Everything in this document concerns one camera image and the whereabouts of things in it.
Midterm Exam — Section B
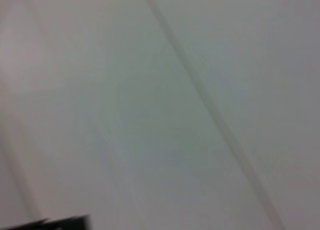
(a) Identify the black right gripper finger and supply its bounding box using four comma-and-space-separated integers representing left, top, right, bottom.
0, 214, 91, 230

